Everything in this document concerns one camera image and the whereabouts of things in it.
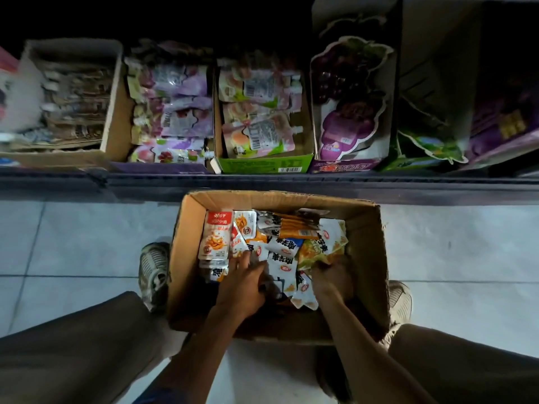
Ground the person's left grey shoe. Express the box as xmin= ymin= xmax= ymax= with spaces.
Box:
xmin=138 ymin=242 xmax=172 ymax=313

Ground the peach jelly pouch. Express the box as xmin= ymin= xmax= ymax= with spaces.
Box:
xmin=222 ymin=113 xmax=305 ymax=160
xmin=217 ymin=65 xmax=304 ymax=111
xmin=222 ymin=100 xmax=296 ymax=123

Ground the red white package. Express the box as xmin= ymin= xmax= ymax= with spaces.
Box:
xmin=0 ymin=46 xmax=20 ymax=122

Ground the dark metal shelf edge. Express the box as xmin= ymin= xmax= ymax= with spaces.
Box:
xmin=0 ymin=165 xmax=539 ymax=206

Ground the green display box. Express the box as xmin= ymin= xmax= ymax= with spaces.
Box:
xmin=378 ymin=0 xmax=484 ymax=173

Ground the person's right hand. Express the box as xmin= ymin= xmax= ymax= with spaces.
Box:
xmin=310 ymin=256 xmax=355 ymax=304

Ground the orange snack packet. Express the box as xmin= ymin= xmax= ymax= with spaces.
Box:
xmin=278 ymin=214 xmax=321 ymax=241

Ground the person's left hand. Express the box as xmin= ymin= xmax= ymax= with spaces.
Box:
xmin=216 ymin=250 xmax=268 ymax=321

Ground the person's left trouser leg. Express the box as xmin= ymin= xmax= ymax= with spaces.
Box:
xmin=0 ymin=291 xmax=188 ymax=404

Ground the green yellow snack packet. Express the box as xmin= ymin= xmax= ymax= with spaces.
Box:
xmin=297 ymin=219 xmax=349 ymax=270

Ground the stack of brown drink pouches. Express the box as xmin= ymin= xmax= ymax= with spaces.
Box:
xmin=10 ymin=58 xmax=115 ymax=148

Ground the person's right forearm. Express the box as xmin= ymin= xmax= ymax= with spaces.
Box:
xmin=318 ymin=290 xmax=436 ymax=404

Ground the person's left forearm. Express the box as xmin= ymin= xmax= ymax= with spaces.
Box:
xmin=134 ymin=306 xmax=250 ymax=404

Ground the red white snack packet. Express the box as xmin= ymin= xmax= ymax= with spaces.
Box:
xmin=198 ymin=210 xmax=234 ymax=261

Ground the green tray box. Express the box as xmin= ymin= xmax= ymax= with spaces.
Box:
xmin=210 ymin=66 xmax=316 ymax=175

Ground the purple grape display box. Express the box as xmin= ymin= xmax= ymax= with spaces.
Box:
xmin=309 ymin=0 xmax=403 ymax=175

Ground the person's trouser leg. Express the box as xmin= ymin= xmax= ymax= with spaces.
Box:
xmin=0 ymin=291 xmax=188 ymax=404
xmin=387 ymin=323 xmax=539 ymax=404

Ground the person's grey shoe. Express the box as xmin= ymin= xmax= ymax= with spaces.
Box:
xmin=138 ymin=242 xmax=172 ymax=313
xmin=378 ymin=280 xmax=414 ymax=350

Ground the purple yellow-label box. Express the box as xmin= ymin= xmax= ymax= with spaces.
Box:
xmin=458 ymin=3 xmax=539 ymax=172

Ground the open brown cardboard box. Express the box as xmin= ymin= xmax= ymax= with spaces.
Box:
xmin=166 ymin=189 xmax=391 ymax=346

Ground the pile of purple jelly pouches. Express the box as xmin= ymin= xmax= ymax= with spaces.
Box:
xmin=124 ymin=39 xmax=216 ymax=164

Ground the pile of white snack packets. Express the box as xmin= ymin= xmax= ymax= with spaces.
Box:
xmin=198 ymin=208 xmax=349 ymax=311

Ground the purple tray box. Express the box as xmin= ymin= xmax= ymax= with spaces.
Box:
xmin=106 ymin=160 xmax=216 ymax=175

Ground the person's right trouser leg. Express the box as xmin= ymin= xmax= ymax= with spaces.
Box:
xmin=387 ymin=323 xmax=539 ymax=404

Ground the plain cardboard shelf box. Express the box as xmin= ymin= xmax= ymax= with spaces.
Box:
xmin=0 ymin=38 xmax=136 ymax=169

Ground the person's right grey shoe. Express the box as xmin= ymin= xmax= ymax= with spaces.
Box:
xmin=378 ymin=280 xmax=414 ymax=350

